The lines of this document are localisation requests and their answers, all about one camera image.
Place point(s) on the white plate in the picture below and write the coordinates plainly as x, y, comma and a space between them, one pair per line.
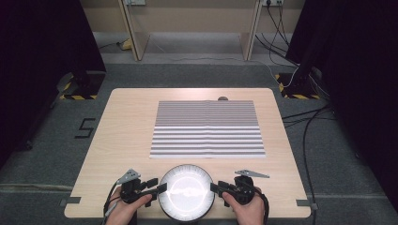
186, 192

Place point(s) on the white wall socket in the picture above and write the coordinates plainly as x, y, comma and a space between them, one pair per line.
272, 2
135, 2

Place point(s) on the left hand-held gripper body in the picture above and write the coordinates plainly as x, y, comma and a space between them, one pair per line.
130, 190

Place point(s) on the stand base with hazard tape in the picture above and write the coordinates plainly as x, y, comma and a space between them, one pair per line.
297, 89
83, 87

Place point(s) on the striped woven placemat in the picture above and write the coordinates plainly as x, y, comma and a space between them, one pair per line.
207, 128

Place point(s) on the yellow floor object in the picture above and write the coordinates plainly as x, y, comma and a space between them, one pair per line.
126, 44

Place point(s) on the person's left hand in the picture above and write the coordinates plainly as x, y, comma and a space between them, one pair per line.
123, 212

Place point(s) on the grey tape strip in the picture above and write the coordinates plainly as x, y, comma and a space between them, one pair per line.
305, 203
71, 201

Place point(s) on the dark curtain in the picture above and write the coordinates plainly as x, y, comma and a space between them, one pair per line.
359, 78
37, 62

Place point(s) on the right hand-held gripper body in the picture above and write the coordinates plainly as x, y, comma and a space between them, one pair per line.
244, 190

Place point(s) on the person's right hand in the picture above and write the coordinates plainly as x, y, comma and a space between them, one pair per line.
248, 212

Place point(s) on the wooden desk side panel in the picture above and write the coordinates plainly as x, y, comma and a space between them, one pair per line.
250, 34
137, 34

